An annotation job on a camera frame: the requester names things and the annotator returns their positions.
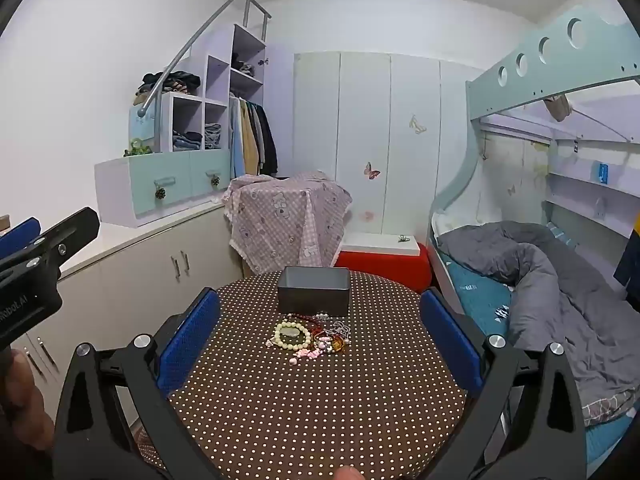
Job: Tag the beige low cabinet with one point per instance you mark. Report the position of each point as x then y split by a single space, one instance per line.
125 270

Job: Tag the pink checked bear cloth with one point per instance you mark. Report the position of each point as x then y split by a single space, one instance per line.
285 215

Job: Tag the cream butterfly sticker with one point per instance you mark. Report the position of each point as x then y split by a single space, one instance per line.
417 125

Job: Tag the round brown polka-dot table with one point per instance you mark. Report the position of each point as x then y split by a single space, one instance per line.
310 410

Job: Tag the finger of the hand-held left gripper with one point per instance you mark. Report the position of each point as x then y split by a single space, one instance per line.
70 235
17 237

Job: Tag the teal bed sheet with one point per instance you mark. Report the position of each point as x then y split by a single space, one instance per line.
480 300

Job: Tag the dark folded clothes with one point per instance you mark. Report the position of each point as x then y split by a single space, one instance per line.
244 66

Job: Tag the pink butterfly sticker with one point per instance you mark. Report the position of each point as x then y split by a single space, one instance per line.
371 171

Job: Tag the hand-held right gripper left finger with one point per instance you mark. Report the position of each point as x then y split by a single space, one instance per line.
190 340

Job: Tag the white wardrobe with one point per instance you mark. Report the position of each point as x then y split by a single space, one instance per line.
390 135

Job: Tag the grey metal box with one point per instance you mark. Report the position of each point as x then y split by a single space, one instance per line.
313 290

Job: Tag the folded grey clothes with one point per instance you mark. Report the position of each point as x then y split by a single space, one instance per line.
213 136

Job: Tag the person's left hand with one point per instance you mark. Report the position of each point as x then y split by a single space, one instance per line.
25 400

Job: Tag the pile of mixed jewelry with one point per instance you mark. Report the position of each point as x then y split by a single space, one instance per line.
330 337

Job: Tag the red bench with white top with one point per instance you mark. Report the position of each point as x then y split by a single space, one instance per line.
385 265

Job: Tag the grey metal handrail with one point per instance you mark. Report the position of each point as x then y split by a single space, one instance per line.
200 35

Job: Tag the teal bunk bed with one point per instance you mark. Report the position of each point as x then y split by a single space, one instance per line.
550 60

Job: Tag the light blue box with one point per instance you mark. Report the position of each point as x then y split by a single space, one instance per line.
142 122

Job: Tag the folded blue jeans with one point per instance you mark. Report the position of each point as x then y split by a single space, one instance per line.
187 141

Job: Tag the narrow teal drawer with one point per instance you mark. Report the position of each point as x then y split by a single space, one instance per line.
205 170

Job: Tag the row of hanging clothes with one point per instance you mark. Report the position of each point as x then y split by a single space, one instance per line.
252 135

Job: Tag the pile of dark clothes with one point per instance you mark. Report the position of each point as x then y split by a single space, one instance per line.
175 81

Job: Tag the small dark hair clip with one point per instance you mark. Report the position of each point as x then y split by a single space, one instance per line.
404 238

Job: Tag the wide teal drawer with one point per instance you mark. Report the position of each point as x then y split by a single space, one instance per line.
150 185

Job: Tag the pine cone drawer ornament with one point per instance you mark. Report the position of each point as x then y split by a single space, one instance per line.
160 193
216 180

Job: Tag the white teal shelf unit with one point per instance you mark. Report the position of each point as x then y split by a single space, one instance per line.
220 110

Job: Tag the grey duvet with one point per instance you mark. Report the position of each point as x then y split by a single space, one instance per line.
565 300

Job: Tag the blue card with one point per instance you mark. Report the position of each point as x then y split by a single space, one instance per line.
601 173

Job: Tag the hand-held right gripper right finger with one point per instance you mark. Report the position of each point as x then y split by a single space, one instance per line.
450 340

